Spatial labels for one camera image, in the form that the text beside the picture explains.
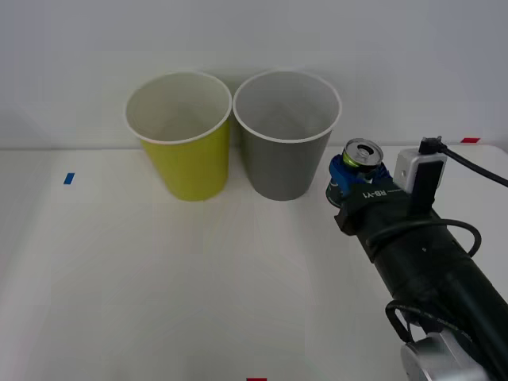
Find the grey plastic waste bin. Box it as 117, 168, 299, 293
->
232, 69, 343, 202

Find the yellow-green plastic waste bin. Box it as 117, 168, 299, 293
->
125, 70, 233, 203

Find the dark can with green print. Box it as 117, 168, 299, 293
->
325, 137, 385, 210

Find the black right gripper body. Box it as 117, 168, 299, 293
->
333, 178, 452, 256

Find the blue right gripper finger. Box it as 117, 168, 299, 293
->
366, 160, 395, 185
328, 153, 364, 199

